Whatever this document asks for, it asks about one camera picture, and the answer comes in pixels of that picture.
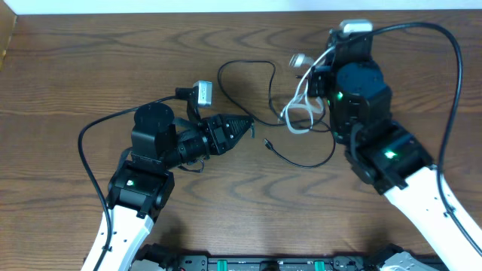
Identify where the white usb cable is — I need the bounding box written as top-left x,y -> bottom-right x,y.
280,44 -> 337,136

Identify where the black usb cable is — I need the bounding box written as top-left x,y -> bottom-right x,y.
217,59 -> 337,169

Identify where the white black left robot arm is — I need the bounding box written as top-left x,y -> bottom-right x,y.
82,102 -> 254,270

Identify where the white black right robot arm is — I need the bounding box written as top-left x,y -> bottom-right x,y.
308,30 -> 481,270

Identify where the black left camera cable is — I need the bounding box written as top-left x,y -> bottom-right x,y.
77,87 -> 197,271

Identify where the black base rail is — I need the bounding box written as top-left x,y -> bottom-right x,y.
169,254 -> 449,271

